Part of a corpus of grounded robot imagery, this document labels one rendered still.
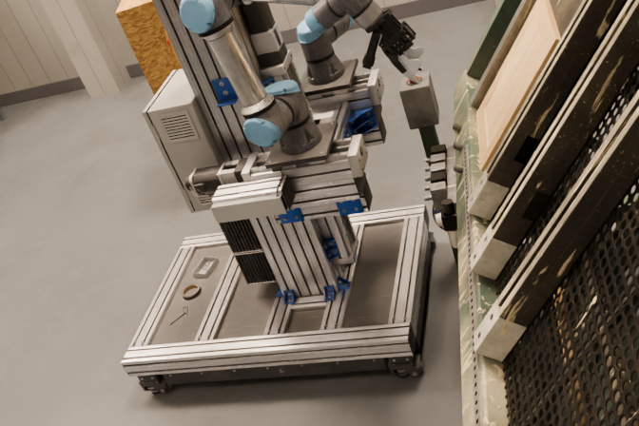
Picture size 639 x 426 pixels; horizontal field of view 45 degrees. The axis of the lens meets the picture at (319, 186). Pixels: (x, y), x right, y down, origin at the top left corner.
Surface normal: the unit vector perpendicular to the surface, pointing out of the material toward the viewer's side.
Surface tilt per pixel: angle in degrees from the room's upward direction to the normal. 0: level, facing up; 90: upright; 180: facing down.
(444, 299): 0
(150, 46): 90
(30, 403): 0
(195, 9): 82
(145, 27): 90
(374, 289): 0
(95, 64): 90
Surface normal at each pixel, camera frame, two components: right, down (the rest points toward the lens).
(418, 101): -0.13, 0.57
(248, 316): -0.30, -0.80
